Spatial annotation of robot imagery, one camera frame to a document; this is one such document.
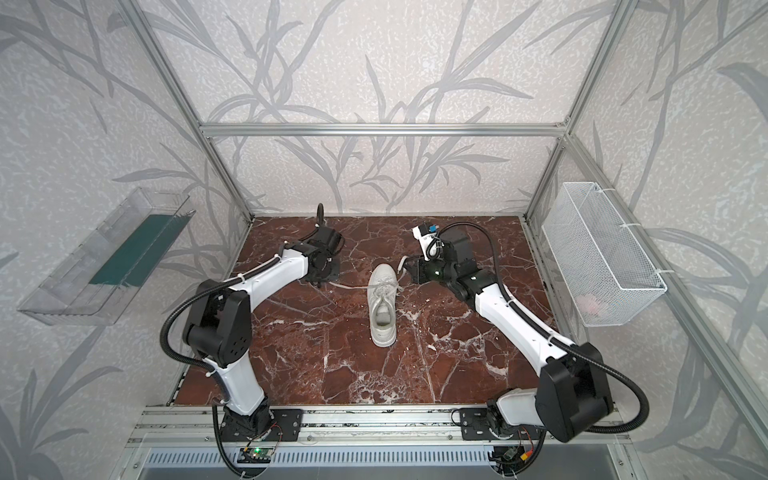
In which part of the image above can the white shoelace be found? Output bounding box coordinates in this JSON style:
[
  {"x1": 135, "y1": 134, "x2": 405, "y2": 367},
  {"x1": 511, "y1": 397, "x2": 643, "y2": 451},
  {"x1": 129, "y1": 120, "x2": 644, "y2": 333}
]
[{"x1": 330, "y1": 256, "x2": 408, "y2": 293}]

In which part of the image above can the white sneaker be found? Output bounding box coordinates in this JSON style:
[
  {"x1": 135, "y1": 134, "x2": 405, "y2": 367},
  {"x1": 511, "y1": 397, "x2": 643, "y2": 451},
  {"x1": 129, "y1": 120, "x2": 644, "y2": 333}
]
[{"x1": 367, "y1": 264, "x2": 397, "y2": 348}]

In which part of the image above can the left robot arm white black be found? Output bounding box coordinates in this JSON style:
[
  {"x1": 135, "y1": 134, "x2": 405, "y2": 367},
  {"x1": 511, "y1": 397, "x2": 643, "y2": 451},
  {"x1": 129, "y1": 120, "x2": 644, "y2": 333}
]
[{"x1": 159, "y1": 204, "x2": 344, "y2": 438}]

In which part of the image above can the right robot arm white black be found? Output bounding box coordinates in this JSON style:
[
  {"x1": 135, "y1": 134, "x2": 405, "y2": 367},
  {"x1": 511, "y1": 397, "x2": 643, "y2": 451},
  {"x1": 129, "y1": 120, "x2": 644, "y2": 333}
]
[{"x1": 403, "y1": 221, "x2": 650, "y2": 443}]

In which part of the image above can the pink item in basket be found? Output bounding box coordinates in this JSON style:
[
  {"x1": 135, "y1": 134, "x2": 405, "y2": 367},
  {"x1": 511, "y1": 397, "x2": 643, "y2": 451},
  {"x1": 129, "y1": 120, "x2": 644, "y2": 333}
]
[{"x1": 576, "y1": 294, "x2": 606, "y2": 316}]

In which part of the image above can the aluminium horizontal back bar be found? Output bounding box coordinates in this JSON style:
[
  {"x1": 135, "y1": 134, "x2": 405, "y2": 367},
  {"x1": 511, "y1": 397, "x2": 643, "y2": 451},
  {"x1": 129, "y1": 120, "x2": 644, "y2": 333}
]
[{"x1": 200, "y1": 123, "x2": 565, "y2": 137}]

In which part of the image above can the green circuit board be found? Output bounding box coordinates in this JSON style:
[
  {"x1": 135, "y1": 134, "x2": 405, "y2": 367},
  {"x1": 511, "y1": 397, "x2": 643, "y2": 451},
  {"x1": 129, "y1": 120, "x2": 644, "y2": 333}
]
[{"x1": 237, "y1": 447, "x2": 275, "y2": 464}]

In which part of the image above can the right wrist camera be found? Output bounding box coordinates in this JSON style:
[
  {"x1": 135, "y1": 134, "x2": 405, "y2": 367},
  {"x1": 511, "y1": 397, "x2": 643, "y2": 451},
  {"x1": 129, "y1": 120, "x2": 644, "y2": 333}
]
[{"x1": 412, "y1": 222, "x2": 470, "y2": 260}]

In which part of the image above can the white wire mesh basket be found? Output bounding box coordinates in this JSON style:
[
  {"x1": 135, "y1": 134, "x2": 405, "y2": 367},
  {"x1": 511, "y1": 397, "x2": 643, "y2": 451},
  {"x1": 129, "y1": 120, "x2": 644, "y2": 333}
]
[{"x1": 543, "y1": 182, "x2": 667, "y2": 327}]

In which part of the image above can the clear plastic wall tray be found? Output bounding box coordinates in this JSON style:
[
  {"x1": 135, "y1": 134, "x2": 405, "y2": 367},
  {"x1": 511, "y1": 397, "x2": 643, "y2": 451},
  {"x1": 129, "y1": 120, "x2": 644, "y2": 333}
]
[{"x1": 18, "y1": 187, "x2": 196, "y2": 326}]

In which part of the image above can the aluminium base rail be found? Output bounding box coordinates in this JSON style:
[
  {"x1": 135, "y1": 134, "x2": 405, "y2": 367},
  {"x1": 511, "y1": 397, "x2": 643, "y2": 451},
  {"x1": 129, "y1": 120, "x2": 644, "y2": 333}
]
[{"x1": 125, "y1": 403, "x2": 631, "y2": 448}]

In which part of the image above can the aluminium frame corner post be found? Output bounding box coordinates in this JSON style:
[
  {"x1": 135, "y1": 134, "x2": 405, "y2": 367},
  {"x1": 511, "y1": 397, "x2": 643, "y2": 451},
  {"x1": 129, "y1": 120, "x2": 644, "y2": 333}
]
[{"x1": 118, "y1": 0, "x2": 254, "y2": 222}]

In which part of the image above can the right aluminium corner post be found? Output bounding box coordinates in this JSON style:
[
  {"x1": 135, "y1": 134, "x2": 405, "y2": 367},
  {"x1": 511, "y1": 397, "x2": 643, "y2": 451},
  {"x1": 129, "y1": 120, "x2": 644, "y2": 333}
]
[{"x1": 523, "y1": 0, "x2": 638, "y2": 224}]

